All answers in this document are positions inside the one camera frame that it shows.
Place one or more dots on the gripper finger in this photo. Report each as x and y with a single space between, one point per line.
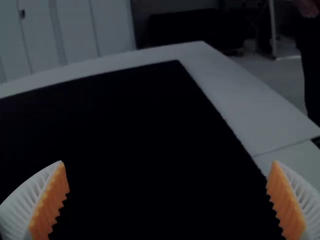
37 205
292 202

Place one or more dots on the person's hand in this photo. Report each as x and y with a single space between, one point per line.
309 8

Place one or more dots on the black mat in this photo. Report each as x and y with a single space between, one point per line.
130 140

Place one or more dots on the grey cupboard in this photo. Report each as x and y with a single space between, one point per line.
70 30

